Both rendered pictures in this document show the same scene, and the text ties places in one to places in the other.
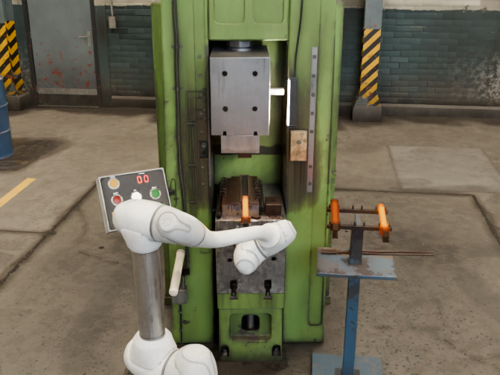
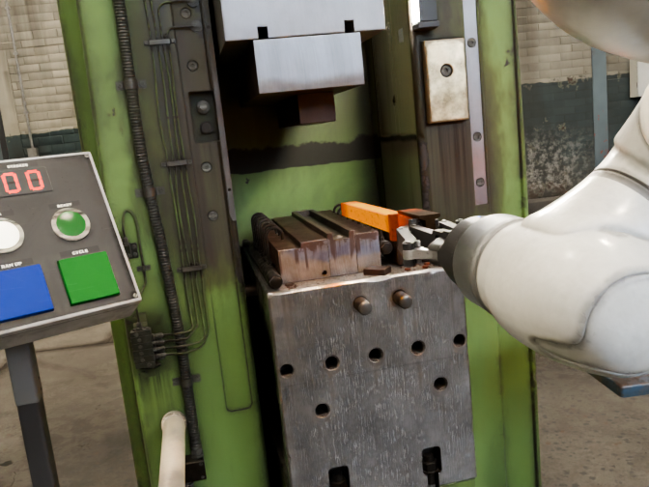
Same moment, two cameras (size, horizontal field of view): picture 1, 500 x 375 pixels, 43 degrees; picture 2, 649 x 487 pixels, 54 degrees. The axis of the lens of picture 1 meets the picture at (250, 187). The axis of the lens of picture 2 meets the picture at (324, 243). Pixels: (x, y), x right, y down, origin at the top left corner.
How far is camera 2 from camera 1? 227 cm
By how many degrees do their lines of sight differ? 15
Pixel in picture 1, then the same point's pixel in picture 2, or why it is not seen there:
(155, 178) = (69, 181)
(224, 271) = (309, 445)
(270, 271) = (435, 423)
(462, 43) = not seen: hidden behind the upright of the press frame
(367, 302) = (570, 467)
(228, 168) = (261, 205)
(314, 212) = not seen: hidden behind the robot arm
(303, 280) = (489, 438)
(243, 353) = not seen: outside the picture
